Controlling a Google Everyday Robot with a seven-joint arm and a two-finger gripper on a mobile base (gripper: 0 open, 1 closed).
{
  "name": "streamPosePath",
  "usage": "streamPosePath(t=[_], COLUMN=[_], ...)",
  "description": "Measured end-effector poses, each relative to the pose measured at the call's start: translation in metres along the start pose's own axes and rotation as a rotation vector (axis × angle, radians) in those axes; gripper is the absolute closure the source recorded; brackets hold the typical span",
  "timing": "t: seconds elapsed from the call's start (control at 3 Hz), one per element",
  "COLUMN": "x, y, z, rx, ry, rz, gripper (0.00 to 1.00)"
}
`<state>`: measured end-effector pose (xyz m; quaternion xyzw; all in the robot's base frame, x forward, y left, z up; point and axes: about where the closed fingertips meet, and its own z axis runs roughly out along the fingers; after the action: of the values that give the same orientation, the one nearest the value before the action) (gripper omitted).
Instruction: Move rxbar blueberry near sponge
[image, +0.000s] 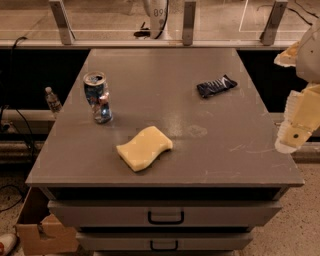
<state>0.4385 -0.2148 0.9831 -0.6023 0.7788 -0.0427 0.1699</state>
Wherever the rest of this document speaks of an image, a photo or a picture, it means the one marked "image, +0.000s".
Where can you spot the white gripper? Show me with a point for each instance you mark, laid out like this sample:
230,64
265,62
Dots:
310,60

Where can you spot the grey drawer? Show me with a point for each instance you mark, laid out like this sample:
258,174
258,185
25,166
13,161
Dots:
163,242
83,214

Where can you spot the white shoe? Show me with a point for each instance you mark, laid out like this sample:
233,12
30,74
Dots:
7,243

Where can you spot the metal bracket post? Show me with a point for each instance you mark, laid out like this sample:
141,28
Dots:
188,22
62,22
269,33

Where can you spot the clear plastic water bottle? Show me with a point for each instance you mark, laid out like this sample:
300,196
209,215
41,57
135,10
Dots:
52,100

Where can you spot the grey drawer cabinet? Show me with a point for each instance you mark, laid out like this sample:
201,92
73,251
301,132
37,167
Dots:
223,145

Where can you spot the right metal bracket post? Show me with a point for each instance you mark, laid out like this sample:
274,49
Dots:
269,33

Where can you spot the middle metal bracket post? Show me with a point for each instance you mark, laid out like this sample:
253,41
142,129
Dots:
188,22

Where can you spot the yellow sponge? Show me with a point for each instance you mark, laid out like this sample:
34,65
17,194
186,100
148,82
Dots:
144,148

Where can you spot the crushed blue soda can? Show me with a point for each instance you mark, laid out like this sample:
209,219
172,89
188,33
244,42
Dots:
97,94

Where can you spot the lower grey drawer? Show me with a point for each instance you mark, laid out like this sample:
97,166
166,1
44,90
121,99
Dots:
163,242

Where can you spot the left metal bracket post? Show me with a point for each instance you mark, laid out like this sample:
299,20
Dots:
62,22

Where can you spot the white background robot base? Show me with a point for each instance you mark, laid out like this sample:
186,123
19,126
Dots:
157,11

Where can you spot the upper grey drawer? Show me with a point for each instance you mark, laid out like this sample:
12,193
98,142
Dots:
83,214

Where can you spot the brown cardboard box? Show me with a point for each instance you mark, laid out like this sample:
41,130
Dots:
39,231

